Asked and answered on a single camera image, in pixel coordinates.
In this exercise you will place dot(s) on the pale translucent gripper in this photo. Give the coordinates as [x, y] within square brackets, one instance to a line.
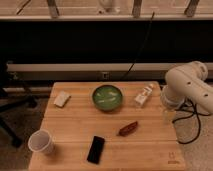
[168, 115]

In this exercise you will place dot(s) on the black rectangular eraser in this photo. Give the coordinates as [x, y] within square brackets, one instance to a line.
[96, 149]

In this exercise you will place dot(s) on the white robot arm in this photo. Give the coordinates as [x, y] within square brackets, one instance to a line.
[183, 82]

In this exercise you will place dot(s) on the white sponge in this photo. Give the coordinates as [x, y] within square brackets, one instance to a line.
[61, 99]

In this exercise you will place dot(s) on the white plastic bottle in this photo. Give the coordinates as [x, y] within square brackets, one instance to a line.
[142, 97]

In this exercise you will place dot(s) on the brown oblong toy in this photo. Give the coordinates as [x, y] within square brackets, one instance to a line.
[128, 129]

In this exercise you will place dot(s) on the green bowl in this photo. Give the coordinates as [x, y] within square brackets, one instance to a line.
[107, 97]

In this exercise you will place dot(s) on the white paper cup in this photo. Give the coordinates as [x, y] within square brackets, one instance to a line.
[41, 142]

